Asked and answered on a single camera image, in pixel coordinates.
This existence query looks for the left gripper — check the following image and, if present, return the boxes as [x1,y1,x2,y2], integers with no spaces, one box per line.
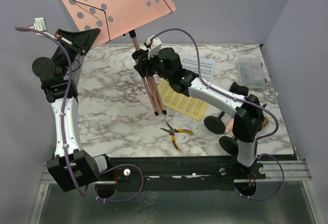
[52,27,99,79]

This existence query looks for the pink perforated music stand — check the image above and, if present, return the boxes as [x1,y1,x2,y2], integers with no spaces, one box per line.
[48,0,177,116]

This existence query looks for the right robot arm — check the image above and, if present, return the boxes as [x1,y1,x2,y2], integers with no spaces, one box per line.
[132,48,264,179]

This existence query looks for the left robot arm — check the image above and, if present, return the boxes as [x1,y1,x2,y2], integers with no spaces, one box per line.
[32,28,114,192]

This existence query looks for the yellow sheet music page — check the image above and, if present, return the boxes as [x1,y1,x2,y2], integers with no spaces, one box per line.
[157,79,208,120]

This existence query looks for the white sheet music page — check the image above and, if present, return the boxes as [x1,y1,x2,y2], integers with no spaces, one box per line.
[181,55,216,83]

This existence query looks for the clear plastic parts box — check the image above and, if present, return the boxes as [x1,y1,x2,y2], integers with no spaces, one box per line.
[236,57,266,89]

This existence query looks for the pink toy microphone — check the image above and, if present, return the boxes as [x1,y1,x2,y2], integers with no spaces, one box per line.
[224,119,234,134]

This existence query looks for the black mic stand front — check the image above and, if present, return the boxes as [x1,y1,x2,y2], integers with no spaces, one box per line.
[219,133,238,156]

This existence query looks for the gold toy microphone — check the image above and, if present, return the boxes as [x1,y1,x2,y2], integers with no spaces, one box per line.
[262,117,269,128]

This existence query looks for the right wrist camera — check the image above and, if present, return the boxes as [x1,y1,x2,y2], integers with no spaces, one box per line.
[144,37,162,59]

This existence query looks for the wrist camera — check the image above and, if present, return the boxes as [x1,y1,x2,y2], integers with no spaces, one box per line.
[33,17,48,32]
[144,37,162,59]

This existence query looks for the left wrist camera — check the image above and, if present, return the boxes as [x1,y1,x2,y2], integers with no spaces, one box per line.
[33,17,48,32]

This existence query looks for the yellow handled pliers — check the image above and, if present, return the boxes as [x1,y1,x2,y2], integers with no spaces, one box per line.
[160,122,194,151]

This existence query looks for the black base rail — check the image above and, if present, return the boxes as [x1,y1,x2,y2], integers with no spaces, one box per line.
[46,154,267,193]

